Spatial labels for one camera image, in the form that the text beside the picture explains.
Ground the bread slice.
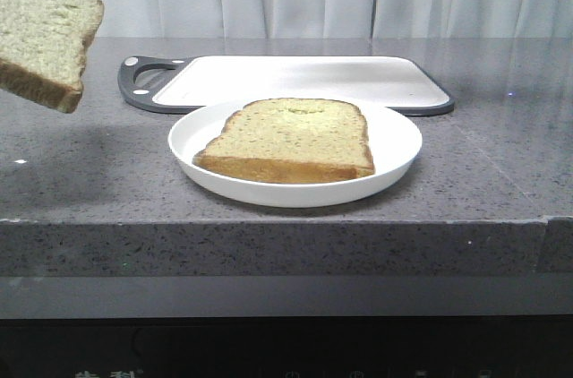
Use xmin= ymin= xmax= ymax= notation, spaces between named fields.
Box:
xmin=1 ymin=0 xmax=104 ymax=113
xmin=193 ymin=98 xmax=375 ymax=184

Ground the white round plate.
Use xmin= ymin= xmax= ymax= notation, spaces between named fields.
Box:
xmin=167 ymin=98 xmax=423 ymax=208

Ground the white cutting board grey rim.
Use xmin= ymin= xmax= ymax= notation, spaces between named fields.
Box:
xmin=117 ymin=56 xmax=455 ymax=116

